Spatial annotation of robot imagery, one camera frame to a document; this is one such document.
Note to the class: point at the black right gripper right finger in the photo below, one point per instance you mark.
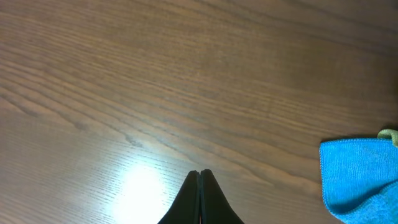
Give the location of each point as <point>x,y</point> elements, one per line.
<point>214,207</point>

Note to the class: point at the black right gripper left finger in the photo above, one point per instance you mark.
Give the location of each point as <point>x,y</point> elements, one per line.
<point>185,207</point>

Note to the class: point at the blue microfiber cloth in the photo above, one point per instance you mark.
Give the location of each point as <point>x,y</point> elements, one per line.
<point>359,180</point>

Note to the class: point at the green crumpled microfiber cloth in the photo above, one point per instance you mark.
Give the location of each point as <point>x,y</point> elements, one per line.
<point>389,134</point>

